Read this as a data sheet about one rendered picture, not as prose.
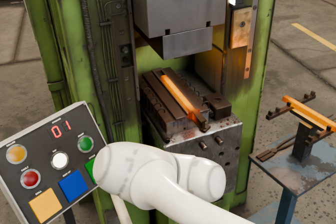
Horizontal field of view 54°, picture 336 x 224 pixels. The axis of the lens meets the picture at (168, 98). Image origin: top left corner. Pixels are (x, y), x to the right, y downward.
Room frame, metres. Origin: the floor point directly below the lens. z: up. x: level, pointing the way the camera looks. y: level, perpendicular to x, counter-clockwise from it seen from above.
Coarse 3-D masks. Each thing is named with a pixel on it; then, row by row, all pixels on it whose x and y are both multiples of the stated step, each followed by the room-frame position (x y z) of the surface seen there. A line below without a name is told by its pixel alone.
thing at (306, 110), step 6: (288, 96) 1.28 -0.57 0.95; (294, 102) 1.23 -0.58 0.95; (300, 108) 1.20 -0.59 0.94; (306, 108) 1.18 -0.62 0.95; (306, 114) 1.17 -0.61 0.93; (312, 114) 1.14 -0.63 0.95; (318, 114) 1.14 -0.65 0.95; (318, 120) 1.11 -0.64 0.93; (324, 120) 1.10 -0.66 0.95; (330, 120) 1.09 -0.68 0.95
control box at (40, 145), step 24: (48, 120) 0.83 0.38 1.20; (72, 120) 0.87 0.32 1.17; (0, 144) 0.72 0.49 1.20; (24, 144) 0.75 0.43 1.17; (48, 144) 0.78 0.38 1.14; (72, 144) 0.82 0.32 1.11; (96, 144) 0.86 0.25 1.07; (0, 168) 0.68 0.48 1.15; (24, 168) 0.70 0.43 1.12; (48, 168) 0.73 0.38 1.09; (72, 168) 0.77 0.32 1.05; (24, 192) 0.66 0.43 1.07; (24, 216) 0.62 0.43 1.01
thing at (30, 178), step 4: (28, 172) 0.70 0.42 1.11; (32, 172) 0.70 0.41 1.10; (24, 176) 0.69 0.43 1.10; (28, 176) 0.69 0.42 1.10; (32, 176) 0.70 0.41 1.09; (36, 176) 0.70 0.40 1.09; (24, 180) 0.68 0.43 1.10; (28, 180) 0.68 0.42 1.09; (32, 180) 0.69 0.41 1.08; (36, 180) 0.69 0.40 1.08; (28, 184) 0.68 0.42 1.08; (32, 184) 0.68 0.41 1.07
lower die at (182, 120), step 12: (168, 72) 1.47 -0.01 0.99; (144, 84) 1.38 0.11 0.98; (156, 84) 1.36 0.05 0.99; (180, 84) 1.35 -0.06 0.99; (144, 96) 1.31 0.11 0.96; (156, 96) 1.27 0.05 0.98; (168, 96) 1.25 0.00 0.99; (192, 96) 1.24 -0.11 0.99; (156, 108) 1.18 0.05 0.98; (168, 108) 1.16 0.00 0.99; (180, 108) 1.16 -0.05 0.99; (204, 108) 1.15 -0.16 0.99; (168, 120) 1.09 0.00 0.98; (180, 120) 1.10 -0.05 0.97; (168, 132) 1.07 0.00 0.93
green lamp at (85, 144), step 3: (84, 138) 0.85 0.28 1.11; (87, 138) 0.85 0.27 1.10; (81, 141) 0.83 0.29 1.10; (84, 141) 0.84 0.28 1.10; (87, 141) 0.84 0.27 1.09; (90, 141) 0.85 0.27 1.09; (81, 144) 0.83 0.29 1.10; (84, 144) 0.83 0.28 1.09; (87, 144) 0.84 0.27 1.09; (90, 144) 0.84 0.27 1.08; (81, 147) 0.82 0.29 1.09; (84, 147) 0.83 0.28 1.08; (87, 147) 0.83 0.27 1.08; (90, 147) 0.84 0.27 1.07; (84, 150) 0.82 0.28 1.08
